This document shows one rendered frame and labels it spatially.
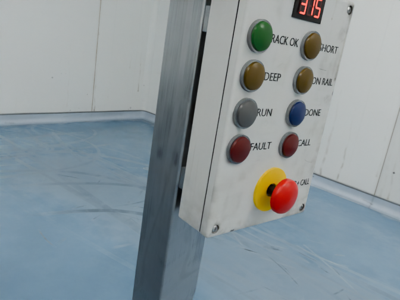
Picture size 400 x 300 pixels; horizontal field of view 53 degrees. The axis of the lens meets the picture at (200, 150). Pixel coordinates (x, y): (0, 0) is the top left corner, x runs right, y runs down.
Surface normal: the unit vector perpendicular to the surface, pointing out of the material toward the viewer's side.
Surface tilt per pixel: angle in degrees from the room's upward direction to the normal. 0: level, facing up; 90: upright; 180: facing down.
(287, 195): 86
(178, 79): 90
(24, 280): 0
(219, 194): 90
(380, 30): 90
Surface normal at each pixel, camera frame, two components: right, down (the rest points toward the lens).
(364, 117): -0.68, 0.10
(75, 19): 0.72, 0.29
